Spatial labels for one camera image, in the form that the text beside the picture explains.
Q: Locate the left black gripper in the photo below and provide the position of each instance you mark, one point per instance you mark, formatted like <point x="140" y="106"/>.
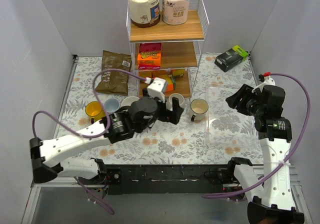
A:
<point x="167" y="111"/>

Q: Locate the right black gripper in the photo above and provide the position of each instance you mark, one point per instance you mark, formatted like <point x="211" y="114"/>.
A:
<point x="240" y="102"/>

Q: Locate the white speckled mug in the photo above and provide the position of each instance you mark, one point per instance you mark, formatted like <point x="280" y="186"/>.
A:
<point x="181" y="101"/>

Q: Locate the dark red mug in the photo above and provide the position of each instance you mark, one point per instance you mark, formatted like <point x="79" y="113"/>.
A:
<point x="128" y="101"/>

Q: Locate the cream mug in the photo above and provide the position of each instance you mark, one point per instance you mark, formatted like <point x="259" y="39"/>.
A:
<point x="198" y="109"/>

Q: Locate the grey mug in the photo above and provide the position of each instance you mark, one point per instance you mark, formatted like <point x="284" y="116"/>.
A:
<point x="111" y="106"/>

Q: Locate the yellow mug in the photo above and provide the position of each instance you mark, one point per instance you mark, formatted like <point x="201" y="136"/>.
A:
<point x="94" y="111"/>

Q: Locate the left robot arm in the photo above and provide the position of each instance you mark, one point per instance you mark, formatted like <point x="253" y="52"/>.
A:
<point x="55" y="157"/>

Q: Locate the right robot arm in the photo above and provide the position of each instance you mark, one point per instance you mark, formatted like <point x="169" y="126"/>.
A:
<point x="270" y="202"/>

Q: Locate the orange yellow green sponge pack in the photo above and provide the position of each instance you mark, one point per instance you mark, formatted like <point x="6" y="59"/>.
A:
<point x="171" y="82"/>

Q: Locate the clear acrylic tray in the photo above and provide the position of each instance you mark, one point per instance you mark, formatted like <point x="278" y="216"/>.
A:
<point x="225" y="126"/>

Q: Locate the floral table mat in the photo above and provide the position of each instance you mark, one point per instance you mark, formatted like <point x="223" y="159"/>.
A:
<point x="184" y="143"/>

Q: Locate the black green box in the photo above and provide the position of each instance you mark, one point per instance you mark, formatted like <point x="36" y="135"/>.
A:
<point x="231" y="58"/>

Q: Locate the orange red sponge pack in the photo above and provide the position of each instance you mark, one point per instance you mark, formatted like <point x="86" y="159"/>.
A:
<point x="149" y="56"/>

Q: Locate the beige wrapped toilet paper roll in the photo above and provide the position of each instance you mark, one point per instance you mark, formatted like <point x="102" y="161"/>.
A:
<point x="144" y="13"/>

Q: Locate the white wrapped toilet paper roll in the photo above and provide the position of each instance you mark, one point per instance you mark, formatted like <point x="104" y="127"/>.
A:
<point x="175" y="12"/>

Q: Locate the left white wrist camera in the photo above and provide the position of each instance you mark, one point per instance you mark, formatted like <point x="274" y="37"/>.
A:
<point x="156" y="88"/>

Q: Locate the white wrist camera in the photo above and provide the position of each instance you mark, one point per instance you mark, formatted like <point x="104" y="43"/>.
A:
<point x="265" y="80"/>
<point x="156" y="88"/>

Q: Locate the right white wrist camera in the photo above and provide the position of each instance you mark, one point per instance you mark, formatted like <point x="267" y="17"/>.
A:
<point x="265" y="80"/>

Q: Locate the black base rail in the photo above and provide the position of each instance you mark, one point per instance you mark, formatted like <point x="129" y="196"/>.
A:
<point x="164" y="179"/>

